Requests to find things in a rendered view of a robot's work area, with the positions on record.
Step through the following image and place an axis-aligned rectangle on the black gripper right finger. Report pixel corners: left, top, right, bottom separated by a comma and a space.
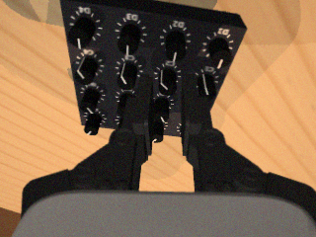
181, 74, 316, 222

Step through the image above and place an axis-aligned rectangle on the black knob box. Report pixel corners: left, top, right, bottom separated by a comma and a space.
60, 0, 247, 143

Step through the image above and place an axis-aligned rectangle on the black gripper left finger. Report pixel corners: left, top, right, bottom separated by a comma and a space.
21, 75, 154, 219

